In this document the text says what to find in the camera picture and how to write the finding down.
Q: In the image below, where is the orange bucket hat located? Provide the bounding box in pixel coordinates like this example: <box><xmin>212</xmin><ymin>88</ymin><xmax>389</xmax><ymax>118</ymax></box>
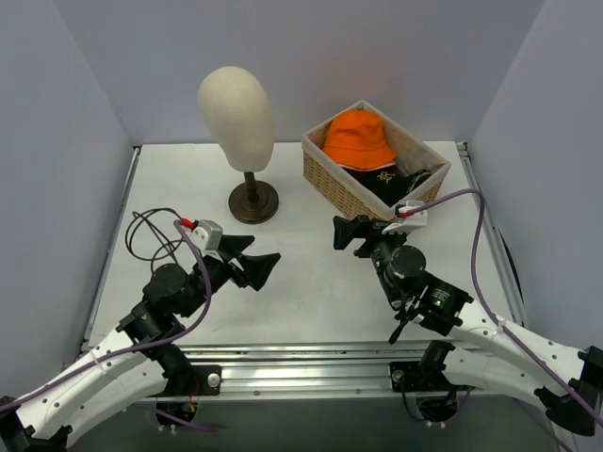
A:
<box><xmin>322</xmin><ymin>109</ymin><xmax>397</xmax><ymax>168</ymax></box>

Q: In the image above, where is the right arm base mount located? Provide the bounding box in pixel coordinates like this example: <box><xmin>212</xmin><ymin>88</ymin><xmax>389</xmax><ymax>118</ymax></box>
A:
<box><xmin>389</xmin><ymin>361</ymin><xmax>475</xmax><ymax>429</ymax></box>

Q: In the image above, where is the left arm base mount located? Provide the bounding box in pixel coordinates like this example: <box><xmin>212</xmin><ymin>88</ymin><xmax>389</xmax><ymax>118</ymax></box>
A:
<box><xmin>155</xmin><ymin>364</ymin><xmax>222</xmax><ymax>422</ymax></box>

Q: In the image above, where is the wicker basket with liner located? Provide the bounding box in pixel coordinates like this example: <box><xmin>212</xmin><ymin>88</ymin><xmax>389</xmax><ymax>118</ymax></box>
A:
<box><xmin>301</xmin><ymin>101</ymin><xmax>451</xmax><ymax>219</ymax></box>

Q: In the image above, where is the pink bucket hat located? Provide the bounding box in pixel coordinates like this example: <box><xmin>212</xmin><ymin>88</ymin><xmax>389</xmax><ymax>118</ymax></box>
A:
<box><xmin>338</xmin><ymin>160</ymin><xmax>396</xmax><ymax>172</ymax></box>

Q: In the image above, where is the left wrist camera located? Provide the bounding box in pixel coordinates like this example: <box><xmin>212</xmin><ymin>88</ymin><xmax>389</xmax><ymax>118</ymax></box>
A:
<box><xmin>190</xmin><ymin>220</ymin><xmax>223</xmax><ymax>252</ymax></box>

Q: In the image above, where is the black wire hat stand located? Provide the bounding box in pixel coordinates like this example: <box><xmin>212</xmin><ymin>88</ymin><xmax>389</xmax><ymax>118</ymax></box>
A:
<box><xmin>123</xmin><ymin>207</ymin><xmax>184</xmax><ymax>272</ymax></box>

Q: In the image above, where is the black embroidered cap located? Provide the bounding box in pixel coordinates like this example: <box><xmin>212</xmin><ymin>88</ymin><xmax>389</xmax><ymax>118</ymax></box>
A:
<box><xmin>348</xmin><ymin>167</ymin><xmax>432</xmax><ymax>207</ymax></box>

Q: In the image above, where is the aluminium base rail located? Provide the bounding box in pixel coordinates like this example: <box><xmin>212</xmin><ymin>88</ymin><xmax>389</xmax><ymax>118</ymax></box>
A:
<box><xmin>79</xmin><ymin>343</ymin><xmax>472</xmax><ymax>401</ymax></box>

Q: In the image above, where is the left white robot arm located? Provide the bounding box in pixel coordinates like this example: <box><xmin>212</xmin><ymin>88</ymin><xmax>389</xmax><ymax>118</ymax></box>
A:
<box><xmin>1</xmin><ymin>235</ymin><xmax>281</xmax><ymax>451</ymax></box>

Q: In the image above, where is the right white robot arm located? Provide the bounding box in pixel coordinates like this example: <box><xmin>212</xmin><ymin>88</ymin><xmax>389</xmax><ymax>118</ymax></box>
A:
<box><xmin>333</xmin><ymin>216</ymin><xmax>602</xmax><ymax>437</ymax></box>

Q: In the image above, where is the cream mannequin head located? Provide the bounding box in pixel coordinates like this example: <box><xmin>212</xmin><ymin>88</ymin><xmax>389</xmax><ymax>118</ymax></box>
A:
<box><xmin>198</xmin><ymin>66</ymin><xmax>275</xmax><ymax>172</ymax></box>

